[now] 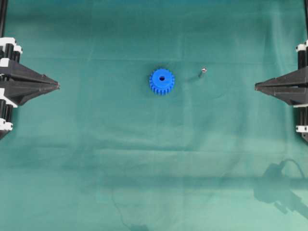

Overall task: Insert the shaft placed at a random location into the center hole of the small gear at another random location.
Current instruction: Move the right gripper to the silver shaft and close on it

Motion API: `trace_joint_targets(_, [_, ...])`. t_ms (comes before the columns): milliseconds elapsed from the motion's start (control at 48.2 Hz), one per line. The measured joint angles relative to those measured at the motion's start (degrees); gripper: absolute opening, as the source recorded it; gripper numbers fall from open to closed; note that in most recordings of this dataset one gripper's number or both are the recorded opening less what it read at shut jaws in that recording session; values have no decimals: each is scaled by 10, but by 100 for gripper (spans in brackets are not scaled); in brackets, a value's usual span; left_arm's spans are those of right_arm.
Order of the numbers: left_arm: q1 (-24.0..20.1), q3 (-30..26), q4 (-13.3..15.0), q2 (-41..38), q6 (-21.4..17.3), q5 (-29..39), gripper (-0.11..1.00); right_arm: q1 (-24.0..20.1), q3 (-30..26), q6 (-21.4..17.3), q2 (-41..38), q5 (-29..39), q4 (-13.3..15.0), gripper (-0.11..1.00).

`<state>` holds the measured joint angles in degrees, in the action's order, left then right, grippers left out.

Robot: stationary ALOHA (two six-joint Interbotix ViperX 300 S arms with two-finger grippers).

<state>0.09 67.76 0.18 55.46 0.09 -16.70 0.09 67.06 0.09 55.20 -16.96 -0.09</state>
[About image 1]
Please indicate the left gripper rail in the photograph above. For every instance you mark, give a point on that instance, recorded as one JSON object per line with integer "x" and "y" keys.
{"x": 14, "y": 95}

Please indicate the black vertical frame post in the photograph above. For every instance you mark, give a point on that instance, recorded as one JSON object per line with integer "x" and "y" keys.
{"x": 3, "y": 11}

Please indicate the blue plastic spur gear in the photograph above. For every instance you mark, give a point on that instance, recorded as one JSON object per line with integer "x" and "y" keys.
{"x": 161, "y": 81}

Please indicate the right gripper rail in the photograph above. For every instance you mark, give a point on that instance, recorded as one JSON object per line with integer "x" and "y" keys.
{"x": 281, "y": 89}

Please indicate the green table cloth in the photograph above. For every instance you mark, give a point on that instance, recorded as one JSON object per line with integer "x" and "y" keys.
{"x": 105, "y": 153}

